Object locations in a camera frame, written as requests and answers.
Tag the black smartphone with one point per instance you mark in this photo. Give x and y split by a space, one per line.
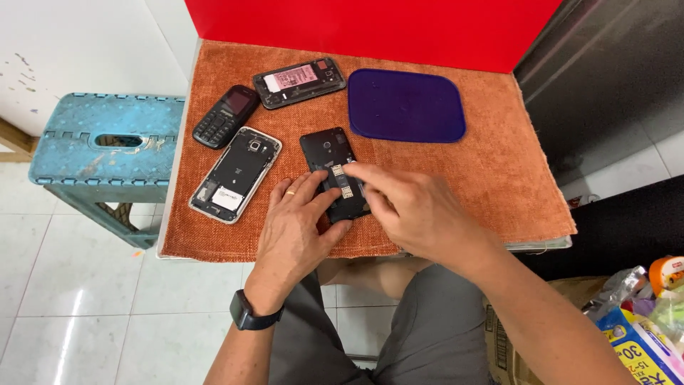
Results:
328 149

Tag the dark blue plastic lid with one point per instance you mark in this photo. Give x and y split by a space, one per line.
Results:
406 104

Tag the black smartwatch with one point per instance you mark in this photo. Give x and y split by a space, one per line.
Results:
247 315

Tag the person's bare knee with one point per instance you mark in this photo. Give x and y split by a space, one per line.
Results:
374 275

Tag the black floor mat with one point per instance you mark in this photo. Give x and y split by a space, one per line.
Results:
614 235

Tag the black keypad phone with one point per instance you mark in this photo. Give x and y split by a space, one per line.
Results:
224 117

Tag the wooden furniture piece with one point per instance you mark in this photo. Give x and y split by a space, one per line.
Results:
16 141

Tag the person's left hand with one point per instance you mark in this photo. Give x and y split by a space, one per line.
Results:
286 246

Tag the silver-framed opened smartphone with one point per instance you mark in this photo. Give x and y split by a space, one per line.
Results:
235 174

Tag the grey metal cabinet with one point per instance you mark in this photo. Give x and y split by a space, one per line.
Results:
604 69

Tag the blue plastic stool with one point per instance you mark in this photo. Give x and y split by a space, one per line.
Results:
80 149

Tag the white small table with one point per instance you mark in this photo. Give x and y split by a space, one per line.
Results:
539 245

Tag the grey shorts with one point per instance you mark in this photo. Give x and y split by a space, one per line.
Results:
433 331

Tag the opened smartphone with pink battery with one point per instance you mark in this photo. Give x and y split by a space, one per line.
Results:
296 81

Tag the red board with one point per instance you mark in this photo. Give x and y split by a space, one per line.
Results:
374 26

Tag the cardboard box of packets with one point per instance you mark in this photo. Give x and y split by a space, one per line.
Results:
636 342

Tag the orange woven cloth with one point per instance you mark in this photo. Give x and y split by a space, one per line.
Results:
481 176

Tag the person's right hand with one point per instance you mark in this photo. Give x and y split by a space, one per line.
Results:
427 219

